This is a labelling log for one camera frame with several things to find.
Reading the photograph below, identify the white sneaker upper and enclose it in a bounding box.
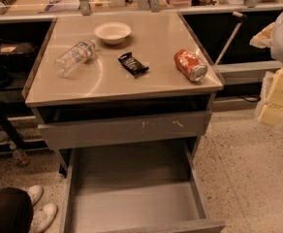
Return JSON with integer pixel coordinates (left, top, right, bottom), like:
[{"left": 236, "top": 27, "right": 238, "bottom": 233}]
[{"left": 27, "top": 185, "right": 44, "bottom": 206}]

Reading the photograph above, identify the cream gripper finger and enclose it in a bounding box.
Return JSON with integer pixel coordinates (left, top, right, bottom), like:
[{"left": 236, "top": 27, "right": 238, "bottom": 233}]
[{"left": 257, "top": 68, "right": 283, "bottom": 126}]

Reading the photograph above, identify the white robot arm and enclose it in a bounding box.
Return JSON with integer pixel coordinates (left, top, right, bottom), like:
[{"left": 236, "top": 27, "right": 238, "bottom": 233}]
[{"left": 249, "top": 12, "right": 283, "bottom": 125}]

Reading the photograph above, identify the open middle drawer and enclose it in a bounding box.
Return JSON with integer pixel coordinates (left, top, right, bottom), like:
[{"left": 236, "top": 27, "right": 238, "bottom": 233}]
[{"left": 60, "top": 139, "right": 225, "bottom": 233}]

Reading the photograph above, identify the black chocolate bar wrapper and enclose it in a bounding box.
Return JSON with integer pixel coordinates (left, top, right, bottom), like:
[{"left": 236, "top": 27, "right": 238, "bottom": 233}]
[{"left": 118, "top": 52, "right": 149, "bottom": 77}]

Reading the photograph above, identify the black bag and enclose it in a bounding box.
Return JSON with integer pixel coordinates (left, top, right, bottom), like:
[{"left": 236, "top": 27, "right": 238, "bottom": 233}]
[{"left": 0, "top": 40, "right": 38, "bottom": 72}]

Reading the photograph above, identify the white sneaker lower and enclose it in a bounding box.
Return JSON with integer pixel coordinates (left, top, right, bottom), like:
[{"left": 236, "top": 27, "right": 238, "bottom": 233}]
[{"left": 29, "top": 203, "right": 57, "bottom": 233}]

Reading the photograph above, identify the orange soda can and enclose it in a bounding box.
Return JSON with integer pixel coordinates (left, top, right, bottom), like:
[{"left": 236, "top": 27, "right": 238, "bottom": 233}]
[{"left": 173, "top": 49, "right": 207, "bottom": 83}]

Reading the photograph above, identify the black tripod leg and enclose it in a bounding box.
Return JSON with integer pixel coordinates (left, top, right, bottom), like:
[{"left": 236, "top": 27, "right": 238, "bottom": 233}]
[{"left": 0, "top": 110, "right": 26, "bottom": 149}]

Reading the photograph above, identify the white sneaker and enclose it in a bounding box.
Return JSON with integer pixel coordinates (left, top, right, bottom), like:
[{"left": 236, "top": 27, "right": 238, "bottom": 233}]
[
  {"left": 29, "top": 203, "right": 57, "bottom": 233},
  {"left": 27, "top": 185, "right": 44, "bottom": 206}
]

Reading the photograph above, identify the grey drawer cabinet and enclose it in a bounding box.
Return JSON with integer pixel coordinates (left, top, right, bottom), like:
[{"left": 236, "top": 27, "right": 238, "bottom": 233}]
[{"left": 24, "top": 12, "right": 224, "bottom": 233}]

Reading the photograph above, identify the dark trouser leg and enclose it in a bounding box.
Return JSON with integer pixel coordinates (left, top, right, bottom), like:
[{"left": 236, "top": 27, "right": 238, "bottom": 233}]
[{"left": 0, "top": 187, "right": 33, "bottom": 233}]

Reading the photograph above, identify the white stick with black handle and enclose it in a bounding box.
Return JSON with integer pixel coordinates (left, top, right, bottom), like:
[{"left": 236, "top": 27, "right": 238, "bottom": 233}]
[{"left": 215, "top": 12, "right": 247, "bottom": 65}]

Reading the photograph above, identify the clear plastic water bottle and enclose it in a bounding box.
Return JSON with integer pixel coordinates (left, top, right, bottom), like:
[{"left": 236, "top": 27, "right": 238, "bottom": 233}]
[{"left": 54, "top": 40, "right": 96, "bottom": 78}]

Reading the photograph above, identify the white bowl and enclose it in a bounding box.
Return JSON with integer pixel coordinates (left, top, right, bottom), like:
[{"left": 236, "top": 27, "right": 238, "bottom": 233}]
[{"left": 94, "top": 22, "right": 132, "bottom": 45}]

